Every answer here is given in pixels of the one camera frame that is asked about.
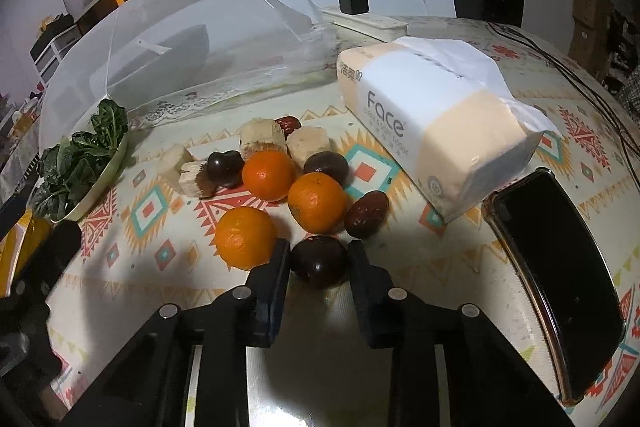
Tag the dark red jujube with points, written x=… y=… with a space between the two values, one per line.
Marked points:
x=289 y=124
x=366 y=214

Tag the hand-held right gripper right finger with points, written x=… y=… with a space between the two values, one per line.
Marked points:
x=362 y=297

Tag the brown cardboard box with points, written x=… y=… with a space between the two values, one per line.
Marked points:
x=590 y=27

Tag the orange mandarin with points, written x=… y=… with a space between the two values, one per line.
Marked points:
x=268 y=174
x=246 y=238
x=317 y=202

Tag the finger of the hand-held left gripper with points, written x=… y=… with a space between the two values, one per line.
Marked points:
x=60 y=247

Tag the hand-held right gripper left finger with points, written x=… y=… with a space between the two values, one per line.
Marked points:
x=272 y=292

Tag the dark leafy greens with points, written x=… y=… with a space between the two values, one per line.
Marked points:
x=80 y=152

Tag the white plastic drawer unit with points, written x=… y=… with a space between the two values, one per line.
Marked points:
x=55 y=49

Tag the peach white tissue pack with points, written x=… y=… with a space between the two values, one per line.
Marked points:
x=425 y=117

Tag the dark purple plum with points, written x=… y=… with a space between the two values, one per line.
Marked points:
x=319 y=263
x=326 y=168
x=226 y=167

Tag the yellow-edged white box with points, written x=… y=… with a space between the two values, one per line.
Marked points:
x=31 y=237

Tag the white mesh food cover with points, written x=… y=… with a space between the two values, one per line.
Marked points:
x=200 y=47

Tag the pale green plate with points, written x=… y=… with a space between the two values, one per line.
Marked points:
x=102 y=187

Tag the white power strip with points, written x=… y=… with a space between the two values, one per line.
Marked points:
x=365 y=23

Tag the black smartphone clear case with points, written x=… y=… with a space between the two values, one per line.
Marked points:
x=555 y=287

